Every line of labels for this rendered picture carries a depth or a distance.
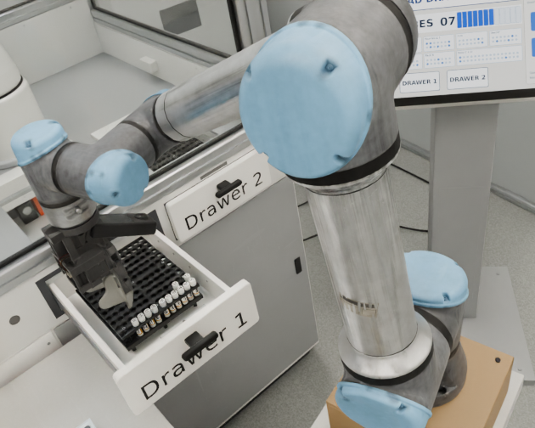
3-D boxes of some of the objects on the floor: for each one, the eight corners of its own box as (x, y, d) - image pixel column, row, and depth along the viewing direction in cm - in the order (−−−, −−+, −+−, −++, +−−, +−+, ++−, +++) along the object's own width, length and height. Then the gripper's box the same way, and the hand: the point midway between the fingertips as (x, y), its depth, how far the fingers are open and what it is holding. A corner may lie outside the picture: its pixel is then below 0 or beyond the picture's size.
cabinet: (325, 351, 205) (297, 168, 155) (65, 577, 160) (-92, 425, 110) (177, 237, 267) (124, 79, 216) (-39, 377, 222) (-171, 221, 172)
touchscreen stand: (534, 385, 182) (600, 99, 118) (389, 382, 191) (377, 115, 127) (506, 272, 220) (545, 7, 156) (385, 273, 229) (375, 24, 165)
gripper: (30, 217, 91) (79, 306, 104) (59, 248, 83) (108, 340, 97) (79, 190, 94) (120, 280, 108) (110, 217, 87) (150, 310, 101)
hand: (126, 294), depth 103 cm, fingers open, 3 cm apart
